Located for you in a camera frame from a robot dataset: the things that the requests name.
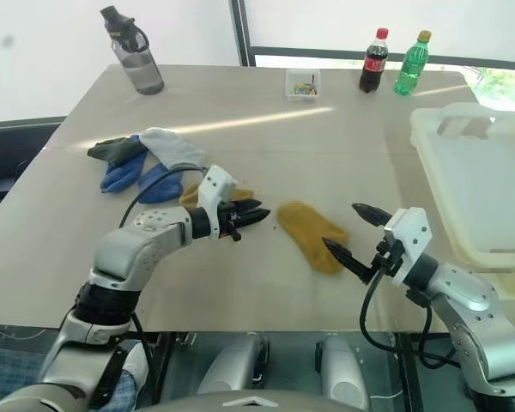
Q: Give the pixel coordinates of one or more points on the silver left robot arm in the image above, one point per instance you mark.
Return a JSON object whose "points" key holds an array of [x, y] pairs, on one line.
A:
{"points": [[129, 249]]}

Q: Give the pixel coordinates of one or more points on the silver rounded shell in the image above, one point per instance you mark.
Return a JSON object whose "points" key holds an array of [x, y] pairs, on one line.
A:
{"points": [[341, 373], [232, 365]]}

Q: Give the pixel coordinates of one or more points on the light grey sock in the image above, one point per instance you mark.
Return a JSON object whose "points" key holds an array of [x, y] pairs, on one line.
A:
{"points": [[171, 148]]}

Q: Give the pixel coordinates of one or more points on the blue checked fabric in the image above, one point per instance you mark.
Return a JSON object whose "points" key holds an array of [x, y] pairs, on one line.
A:
{"points": [[8, 373]]}

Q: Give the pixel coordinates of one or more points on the clear box with colourful bits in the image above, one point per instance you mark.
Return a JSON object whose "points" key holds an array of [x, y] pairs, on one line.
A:
{"points": [[302, 88]]}

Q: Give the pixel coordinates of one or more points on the blue sock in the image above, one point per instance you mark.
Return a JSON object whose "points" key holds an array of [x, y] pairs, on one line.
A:
{"points": [[118, 178], [159, 189]]}

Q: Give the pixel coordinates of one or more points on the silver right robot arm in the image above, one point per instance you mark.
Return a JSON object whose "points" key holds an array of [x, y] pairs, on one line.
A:
{"points": [[468, 296]]}

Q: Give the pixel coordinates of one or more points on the grey water bottle black lid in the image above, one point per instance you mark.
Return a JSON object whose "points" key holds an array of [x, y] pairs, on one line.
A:
{"points": [[141, 64]]}

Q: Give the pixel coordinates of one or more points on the green soda bottle yellow cap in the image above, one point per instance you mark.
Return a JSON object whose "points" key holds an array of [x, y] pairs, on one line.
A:
{"points": [[412, 68]]}

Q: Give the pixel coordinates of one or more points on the dark green sock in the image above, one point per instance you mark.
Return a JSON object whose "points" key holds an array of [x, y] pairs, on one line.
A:
{"points": [[116, 150]]}

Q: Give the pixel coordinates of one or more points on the cola bottle red cap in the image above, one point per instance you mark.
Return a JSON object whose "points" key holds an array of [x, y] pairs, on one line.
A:
{"points": [[372, 64]]}

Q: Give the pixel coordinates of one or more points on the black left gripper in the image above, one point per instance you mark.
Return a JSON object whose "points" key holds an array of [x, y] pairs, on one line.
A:
{"points": [[228, 219]]}

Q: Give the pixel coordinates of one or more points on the silver robot torso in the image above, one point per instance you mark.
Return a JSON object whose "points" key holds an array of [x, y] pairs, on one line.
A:
{"points": [[249, 403]]}

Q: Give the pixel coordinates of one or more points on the white plastic basket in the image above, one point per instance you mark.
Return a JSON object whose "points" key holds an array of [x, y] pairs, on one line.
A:
{"points": [[476, 180]]}

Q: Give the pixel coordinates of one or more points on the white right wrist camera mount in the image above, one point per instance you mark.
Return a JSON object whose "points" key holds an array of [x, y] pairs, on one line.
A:
{"points": [[412, 232]]}

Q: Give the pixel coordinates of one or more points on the white shoe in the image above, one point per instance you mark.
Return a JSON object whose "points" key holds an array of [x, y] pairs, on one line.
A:
{"points": [[135, 360]]}

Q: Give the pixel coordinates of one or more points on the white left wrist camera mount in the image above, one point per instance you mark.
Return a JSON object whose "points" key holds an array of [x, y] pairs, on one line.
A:
{"points": [[214, 184]]}

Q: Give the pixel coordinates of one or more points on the mustard yellow sock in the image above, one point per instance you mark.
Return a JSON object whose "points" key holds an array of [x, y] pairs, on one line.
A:
{"points": [[304, 227], [189, 195]]}

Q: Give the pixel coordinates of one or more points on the black furniture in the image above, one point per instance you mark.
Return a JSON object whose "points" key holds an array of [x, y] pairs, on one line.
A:
{"points": [[13, 146]]}

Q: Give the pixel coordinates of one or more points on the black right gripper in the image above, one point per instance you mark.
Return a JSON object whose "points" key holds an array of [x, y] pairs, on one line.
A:
{"points": [[386, 257]]}

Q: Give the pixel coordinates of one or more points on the dark window frame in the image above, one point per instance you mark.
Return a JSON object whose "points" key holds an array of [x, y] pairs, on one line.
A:
{"points": [[242, 34]]}

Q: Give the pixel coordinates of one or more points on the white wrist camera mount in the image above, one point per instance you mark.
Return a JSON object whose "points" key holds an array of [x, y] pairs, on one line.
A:
{"points": [[412, 232], [214, 184]]}

